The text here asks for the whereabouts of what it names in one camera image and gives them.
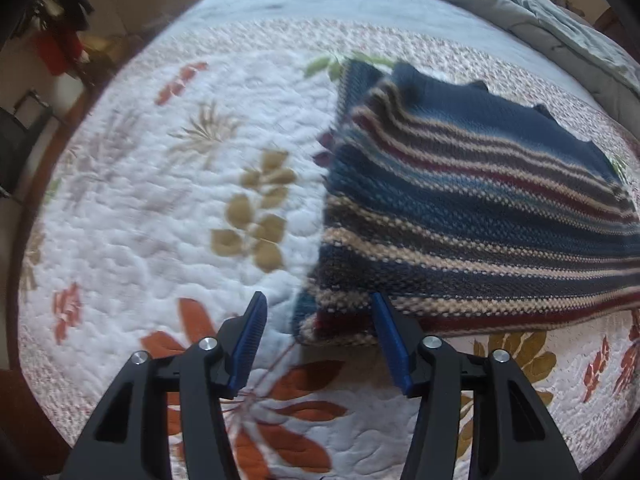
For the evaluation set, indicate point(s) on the red hanging garment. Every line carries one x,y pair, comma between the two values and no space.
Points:
57,52

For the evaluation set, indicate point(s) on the floral quilted bedspread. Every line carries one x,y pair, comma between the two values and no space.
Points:
150,260

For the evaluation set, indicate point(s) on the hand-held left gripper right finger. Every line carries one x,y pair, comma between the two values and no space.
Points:
395,350

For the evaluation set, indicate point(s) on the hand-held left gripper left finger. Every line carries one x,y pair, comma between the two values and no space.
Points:
247,345

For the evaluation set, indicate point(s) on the grey comforter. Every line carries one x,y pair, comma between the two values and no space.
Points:
550,25

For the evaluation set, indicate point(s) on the black chair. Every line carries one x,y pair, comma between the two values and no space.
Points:
22,145

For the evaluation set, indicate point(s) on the striped knit sweater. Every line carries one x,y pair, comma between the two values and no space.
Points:
450,210

